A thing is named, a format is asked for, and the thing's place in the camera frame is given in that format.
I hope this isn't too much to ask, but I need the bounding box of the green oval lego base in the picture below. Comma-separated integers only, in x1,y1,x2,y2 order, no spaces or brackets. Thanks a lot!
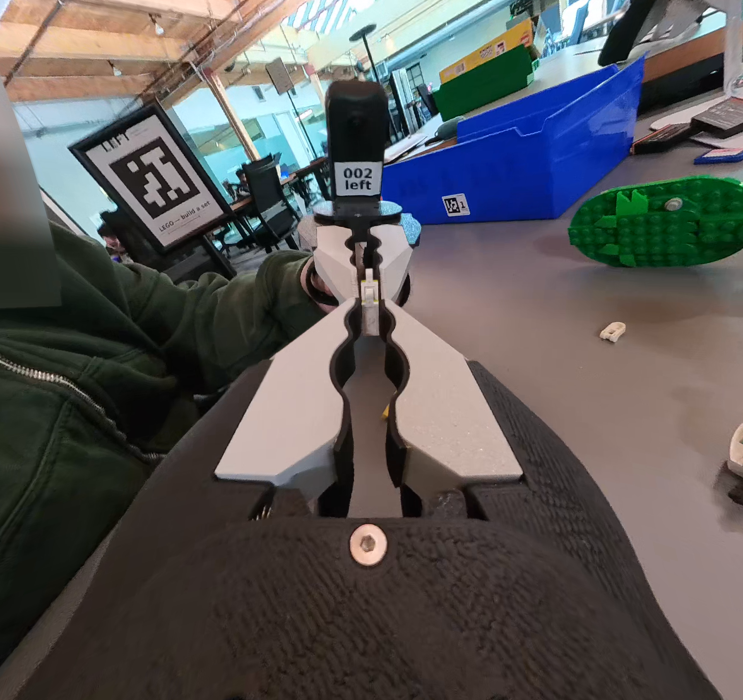
568,175,743,268

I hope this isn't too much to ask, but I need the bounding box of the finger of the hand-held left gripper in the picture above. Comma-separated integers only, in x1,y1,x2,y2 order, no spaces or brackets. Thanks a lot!
365,226,414,301
312,225,357,307

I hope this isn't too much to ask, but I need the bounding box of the small white lego assembly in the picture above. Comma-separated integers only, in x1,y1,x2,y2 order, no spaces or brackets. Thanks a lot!
359,267,382,336

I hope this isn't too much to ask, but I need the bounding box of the yellow cardboard box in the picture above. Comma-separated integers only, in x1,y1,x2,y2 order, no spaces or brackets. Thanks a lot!
439,18,535,84

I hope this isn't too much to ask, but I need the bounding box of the blue plastic bin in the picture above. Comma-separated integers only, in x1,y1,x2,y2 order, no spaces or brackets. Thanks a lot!
380,56,646,226

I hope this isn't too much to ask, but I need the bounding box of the green plastic bin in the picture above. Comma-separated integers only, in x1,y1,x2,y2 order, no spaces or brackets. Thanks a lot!
432,44,535,123

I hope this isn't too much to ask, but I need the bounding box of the black office chair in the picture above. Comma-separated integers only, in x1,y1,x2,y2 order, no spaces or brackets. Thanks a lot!
240,154,301,254

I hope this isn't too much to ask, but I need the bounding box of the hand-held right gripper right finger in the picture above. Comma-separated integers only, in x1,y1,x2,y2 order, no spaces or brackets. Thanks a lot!
377,304,524,498

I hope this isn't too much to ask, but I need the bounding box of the person's left forearm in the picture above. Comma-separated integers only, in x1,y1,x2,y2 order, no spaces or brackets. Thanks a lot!
192,250,319,390

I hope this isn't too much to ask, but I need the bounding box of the black floor lamp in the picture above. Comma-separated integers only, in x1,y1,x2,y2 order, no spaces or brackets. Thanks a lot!
349,22,378,83

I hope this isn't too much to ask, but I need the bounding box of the black box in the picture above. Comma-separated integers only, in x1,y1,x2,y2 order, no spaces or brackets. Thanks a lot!
691,96,743,135

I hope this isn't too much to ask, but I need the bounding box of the person's green jacket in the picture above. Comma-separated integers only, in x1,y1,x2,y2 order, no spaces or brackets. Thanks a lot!
0,221,314,663

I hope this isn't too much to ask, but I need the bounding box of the dark hanging sign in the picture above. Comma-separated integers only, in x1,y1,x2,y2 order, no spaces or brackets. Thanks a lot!
266,57,293,96

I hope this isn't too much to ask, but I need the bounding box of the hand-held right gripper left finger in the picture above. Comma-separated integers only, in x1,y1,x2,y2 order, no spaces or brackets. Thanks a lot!
215,298,360,506

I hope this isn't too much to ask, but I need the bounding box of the black bag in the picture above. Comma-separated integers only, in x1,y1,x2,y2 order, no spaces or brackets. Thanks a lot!
598,0,660,68

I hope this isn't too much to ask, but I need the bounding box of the framed marker sign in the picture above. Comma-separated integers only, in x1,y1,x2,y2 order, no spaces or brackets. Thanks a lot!
68,102,237,278

